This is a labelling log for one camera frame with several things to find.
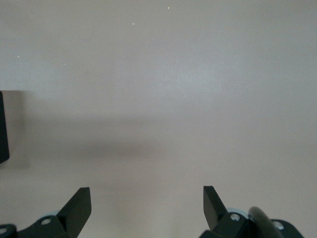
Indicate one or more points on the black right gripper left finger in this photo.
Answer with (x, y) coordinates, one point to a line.
(74, 213)

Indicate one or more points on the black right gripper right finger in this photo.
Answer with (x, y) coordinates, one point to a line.
(213, 210)

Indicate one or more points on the black rectangular plastic tray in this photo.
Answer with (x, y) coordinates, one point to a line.
(3, 126)

